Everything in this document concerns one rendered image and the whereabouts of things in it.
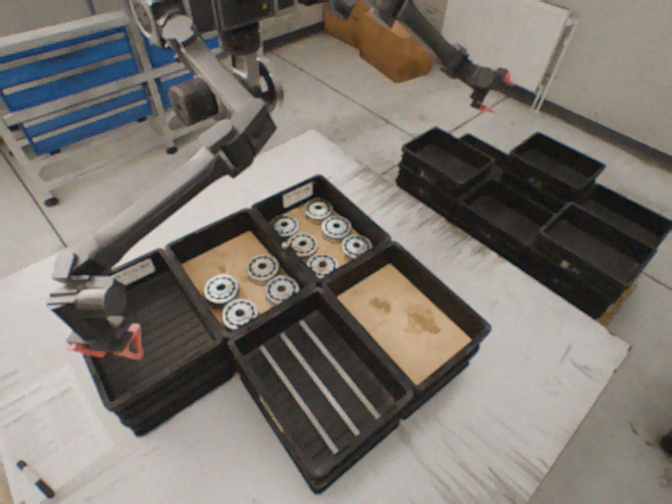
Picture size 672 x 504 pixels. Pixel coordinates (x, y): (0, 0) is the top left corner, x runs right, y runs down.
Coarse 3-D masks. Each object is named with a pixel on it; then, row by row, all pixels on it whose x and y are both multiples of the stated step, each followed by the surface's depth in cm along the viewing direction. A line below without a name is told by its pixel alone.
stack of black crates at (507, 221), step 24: (480, 192) 227; (504, 192) 225; (456, 216) 221; (480, 216) 207; (504, 216) 222; (528, 216) 221; (552, 216) 211; (480, 240) 217; (504, 240) 205; (528, 240) 212
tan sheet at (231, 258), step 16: (240, 240) 145; (256, 240) 146; (208, 256) 140; (224, 256) 141; (240, 256) 141; (192, 272) 136; (208, 272) 136; (224, 272) 136; (240, 272) 136; (240, 288) 132; (256, 288) 133; (208, 304) 128; (256, 304) 129
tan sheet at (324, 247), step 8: (296, 208) 157; (304, 208) 157; (296, 216) 154; (304, 216) 154; (304, 224) 152; (312, 224) 152; (320, 224) 152; (304, 232) 149; (312, 232) 149; (320, 232) 149; (352, 232) 150; (320, 240) 147; (320, 248) 144; (328, 248) 145; (336, 248) 145; (336, 256) 142
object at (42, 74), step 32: (0, 64) 212; (32, 64) 221; (64, 64) 231; (96, 64) 241; (128, 64) 254; (0, 96) 220; (32, 96) 230; (64, 96) 240; (128, 96) 264; (32, 128) 238; (64, 128) 248; (96, 128) 262
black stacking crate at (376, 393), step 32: (288, 320) 122; (320, 320) 126; (256, 352) 119; (288, 352) 119; (320, 352) 119; (352, 352) 120; (384, 384) 113; (288, 416) 108; (320, 416) 108; (352, 416) 108; (320, 448) 103; (320, 480) 99
